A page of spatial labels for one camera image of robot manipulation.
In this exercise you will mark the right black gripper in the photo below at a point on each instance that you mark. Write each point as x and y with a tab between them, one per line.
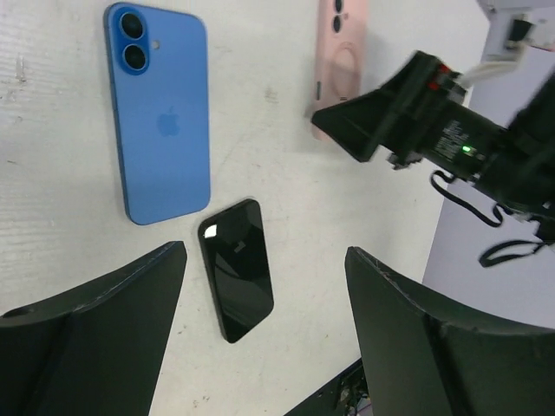
416	114

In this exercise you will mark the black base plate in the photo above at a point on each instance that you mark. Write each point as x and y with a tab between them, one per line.
345	395

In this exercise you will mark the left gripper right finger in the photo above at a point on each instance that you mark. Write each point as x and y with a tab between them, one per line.
426	354

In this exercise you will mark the pink phone case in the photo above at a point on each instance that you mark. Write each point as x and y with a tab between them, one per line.
340	51

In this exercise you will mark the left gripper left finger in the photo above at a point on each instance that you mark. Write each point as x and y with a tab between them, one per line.
96	349

